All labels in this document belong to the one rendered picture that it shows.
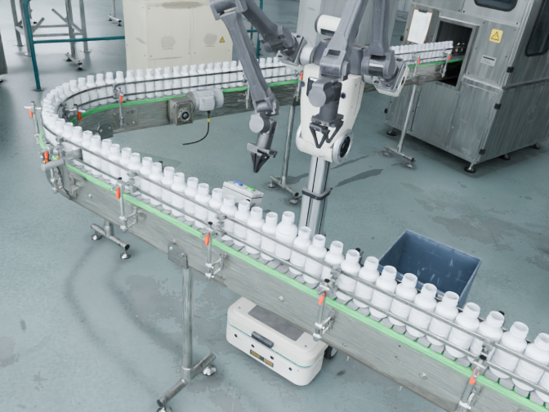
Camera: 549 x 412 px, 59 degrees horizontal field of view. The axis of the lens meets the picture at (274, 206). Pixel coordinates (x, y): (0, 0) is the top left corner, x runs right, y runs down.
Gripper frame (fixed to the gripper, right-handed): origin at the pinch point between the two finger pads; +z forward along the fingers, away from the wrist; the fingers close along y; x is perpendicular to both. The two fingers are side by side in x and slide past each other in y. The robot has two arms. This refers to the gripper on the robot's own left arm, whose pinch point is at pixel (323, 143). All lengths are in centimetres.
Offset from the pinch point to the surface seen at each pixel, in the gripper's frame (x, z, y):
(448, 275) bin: -43, 58, 45
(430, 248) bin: -33, 49, 45
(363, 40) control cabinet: 266, 88, 610
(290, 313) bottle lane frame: -8, 54, -20
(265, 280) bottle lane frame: 3, 46, -20
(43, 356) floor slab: 114, 140, -46
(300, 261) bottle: -7.0, 34.1, -17.1
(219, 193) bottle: 28.9, 23.5, -15.9
